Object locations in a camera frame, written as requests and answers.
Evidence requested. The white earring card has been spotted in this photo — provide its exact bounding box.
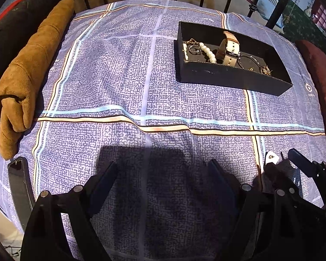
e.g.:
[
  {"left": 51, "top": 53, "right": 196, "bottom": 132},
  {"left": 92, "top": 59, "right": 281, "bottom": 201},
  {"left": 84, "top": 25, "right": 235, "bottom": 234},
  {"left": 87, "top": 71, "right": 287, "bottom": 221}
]
[{"left": 264, "top": 151, "right": 280, "bottom": 165}]

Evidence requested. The gold flower brooch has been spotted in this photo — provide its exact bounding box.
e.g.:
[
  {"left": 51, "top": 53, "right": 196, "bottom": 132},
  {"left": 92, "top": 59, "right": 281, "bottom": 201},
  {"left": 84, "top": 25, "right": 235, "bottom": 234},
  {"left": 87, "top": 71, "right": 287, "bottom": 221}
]
[{"left": 260, "top": 65, "right": 271, "bottom": 76}]

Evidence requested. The beige strap wristwatch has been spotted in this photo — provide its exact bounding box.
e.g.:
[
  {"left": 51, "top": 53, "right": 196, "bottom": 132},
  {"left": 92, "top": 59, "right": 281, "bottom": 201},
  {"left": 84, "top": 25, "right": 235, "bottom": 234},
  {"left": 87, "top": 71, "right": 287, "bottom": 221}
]
[{"left": 215, "top": 31, "right": 240, "bottom": 67}]

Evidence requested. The white pearl bracelet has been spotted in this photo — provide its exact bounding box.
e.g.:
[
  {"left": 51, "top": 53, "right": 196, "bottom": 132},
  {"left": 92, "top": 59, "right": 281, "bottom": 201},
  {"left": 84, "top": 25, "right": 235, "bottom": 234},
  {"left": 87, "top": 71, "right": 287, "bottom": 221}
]
[{"left": 182, "top": 41, "right": 217, "bottom": 64}]

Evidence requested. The black rectangular jewelry tray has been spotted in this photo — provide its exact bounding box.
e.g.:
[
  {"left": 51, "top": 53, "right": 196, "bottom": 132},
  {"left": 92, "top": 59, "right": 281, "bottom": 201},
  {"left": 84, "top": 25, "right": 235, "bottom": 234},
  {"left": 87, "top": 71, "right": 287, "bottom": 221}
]
[{"left": 174, "top": 21, "right": 293, "bottom": 96}]

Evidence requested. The black smartphone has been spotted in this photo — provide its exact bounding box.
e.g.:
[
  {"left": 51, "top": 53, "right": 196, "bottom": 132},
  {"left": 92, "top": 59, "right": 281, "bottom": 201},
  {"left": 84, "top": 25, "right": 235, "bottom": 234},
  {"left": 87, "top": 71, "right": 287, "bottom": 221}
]
[{"left": 8, "top": 157, "right": 35, "bottom": 231}]

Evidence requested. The purple plaid bed sheet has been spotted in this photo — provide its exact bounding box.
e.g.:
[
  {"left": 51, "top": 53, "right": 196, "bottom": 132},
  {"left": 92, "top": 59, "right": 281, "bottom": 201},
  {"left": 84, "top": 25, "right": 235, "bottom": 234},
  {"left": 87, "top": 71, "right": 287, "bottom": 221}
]
[{"left": 0, "top": 0, "right": 326, "bottom": 260}]

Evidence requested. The mustard suede cushion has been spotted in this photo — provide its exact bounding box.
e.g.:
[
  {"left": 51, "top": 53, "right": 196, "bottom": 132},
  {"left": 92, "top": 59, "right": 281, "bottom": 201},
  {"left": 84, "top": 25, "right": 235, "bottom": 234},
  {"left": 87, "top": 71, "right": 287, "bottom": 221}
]
[{"left": 0, "top": 0, "right": 75, "bottom": 160}]

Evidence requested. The green patterned cloth table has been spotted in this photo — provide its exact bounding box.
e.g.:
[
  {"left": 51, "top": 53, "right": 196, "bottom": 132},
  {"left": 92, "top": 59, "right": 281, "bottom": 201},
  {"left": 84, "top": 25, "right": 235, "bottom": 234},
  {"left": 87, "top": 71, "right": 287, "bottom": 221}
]
[{"left": 283, "top": 0, "right": 326, "bottom": 54}]

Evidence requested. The red phone booth cabinet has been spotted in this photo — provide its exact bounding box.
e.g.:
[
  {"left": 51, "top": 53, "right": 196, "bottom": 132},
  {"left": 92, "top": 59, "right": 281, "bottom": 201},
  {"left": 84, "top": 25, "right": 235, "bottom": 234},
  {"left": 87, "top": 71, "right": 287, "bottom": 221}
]
[{"left": 311, "top": 0, "right": 326, "bottom": 34}]

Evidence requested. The black quilted jacket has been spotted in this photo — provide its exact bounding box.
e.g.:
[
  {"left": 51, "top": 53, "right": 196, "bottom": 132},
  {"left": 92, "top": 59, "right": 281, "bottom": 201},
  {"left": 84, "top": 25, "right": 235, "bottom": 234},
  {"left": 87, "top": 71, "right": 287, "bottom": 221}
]
[{"left": 0, "top": 0, "right": 61, "bottom": 79}]

